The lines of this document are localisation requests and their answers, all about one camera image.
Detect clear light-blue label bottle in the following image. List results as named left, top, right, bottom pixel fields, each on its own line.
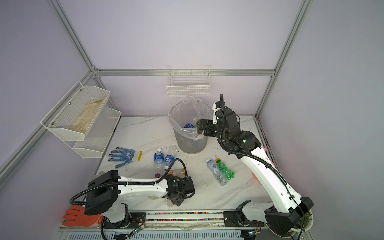
left=206, top=158, right=228, bottom=186

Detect yellow-cap clear bottle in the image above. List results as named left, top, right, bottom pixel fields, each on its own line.
left=169, top=169, right=186, bottom=178

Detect red label clear bottle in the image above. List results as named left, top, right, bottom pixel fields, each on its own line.
left=165, top=199, right=175, bottom=208

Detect Pocari Sweat bottle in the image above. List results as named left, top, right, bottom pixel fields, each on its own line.
left=184, top=123, right=195, bottom=129

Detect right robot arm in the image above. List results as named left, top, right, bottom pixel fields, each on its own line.
left=197, top=105, right=314, bottom=237

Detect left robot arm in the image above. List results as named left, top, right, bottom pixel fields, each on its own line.
left=84, top=170, right=196, bottom=223

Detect grey mesh waste bin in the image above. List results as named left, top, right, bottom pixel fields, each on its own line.
left=167, top=100, right=215, bottom=155

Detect clear plastic bin liner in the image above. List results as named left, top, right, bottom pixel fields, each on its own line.
left=168, top=97, right=213, bottom=141

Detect white-cap blue label bottle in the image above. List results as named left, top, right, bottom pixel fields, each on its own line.
left=154, top=148, right=165, bottom=175

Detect capless blue label bottle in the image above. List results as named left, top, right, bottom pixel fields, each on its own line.
left=164, top=146, right=178, bottom=171

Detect green plastic bottle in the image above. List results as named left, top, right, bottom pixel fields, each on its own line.
left=216, top=158, right=235, bottom=180

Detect blue dotted work glove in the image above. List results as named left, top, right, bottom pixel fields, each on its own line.
left=108, top=147, right=143, bottom=169

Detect white mesh lower shelf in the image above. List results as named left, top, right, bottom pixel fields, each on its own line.
left=73, top=107, right=121, bottom=159

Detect white mesh shelf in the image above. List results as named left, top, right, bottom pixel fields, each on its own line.
left=73, top=107, right=121, bottom=159
left=41, top=82, right=110, bottom=142

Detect orange rubber glove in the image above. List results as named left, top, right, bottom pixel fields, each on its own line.
left=62, top=205, right=103, bottom=228

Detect beige cloth in shelf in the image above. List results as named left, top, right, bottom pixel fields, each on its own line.
left=70, top=97, right=106, bottom=134

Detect potted green plant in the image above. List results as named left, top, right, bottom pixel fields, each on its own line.
left=266, top=210, right=314, bottom=240

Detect white mesh upper shelf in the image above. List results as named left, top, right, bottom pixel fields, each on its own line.
left=41, top=82, right=110, bottom=142

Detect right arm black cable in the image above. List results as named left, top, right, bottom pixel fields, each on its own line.
left=218, top=93, right=307, bottom=240

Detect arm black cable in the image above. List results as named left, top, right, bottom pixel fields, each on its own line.
left=218, top=93, right=307, bottom=240
left=69, top=158, right=188, bottom=206

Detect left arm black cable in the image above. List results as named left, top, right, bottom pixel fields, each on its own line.
left=69, top=158, right=188, bottom=206

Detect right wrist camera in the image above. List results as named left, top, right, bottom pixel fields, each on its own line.
left=213, top=101, right=225, bottom=127

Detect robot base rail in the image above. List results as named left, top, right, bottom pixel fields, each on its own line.
left=107, top=210, right=265, bottom=229

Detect white wire wall basket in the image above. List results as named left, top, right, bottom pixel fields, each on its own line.
left=166, top=65, right=211, bottom=97

